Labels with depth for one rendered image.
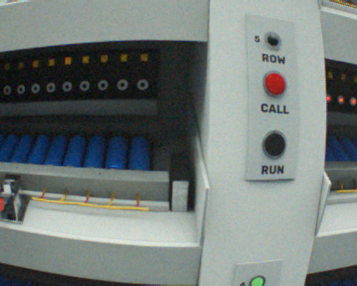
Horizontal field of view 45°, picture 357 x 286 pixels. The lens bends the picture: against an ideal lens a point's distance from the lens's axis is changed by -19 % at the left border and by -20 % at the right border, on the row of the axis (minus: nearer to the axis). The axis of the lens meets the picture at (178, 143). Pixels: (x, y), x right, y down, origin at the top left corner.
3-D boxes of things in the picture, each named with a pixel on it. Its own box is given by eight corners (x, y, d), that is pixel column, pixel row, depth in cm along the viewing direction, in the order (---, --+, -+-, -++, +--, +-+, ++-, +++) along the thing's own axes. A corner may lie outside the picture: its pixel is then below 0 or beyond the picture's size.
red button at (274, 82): (285, 95, 35) (285, 74, 35) (266, 94, 35) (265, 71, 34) (283, 95, 36) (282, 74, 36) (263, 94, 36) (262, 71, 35)
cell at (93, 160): (106, 153, 49) (101, 185, 43) (89, 152, 49) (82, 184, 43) (106, 135, 48) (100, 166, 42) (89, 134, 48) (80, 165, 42)
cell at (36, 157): (50, 151, 49) (40, 180, 43) (36, 150, 49) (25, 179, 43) (49, 134, 48) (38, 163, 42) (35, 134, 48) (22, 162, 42)
